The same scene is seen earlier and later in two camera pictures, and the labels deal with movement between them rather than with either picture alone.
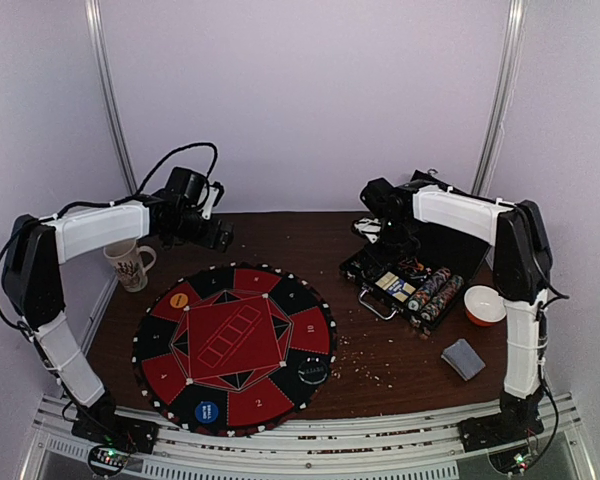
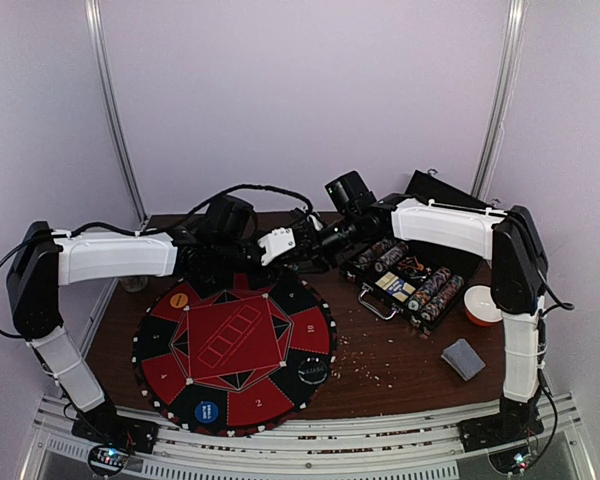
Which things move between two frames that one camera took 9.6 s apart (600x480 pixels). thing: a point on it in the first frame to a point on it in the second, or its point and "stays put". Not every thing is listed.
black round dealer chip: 312,371 stays put
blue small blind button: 206,412 stays put
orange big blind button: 179,300 stays put
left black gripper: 209,239 to 265,277
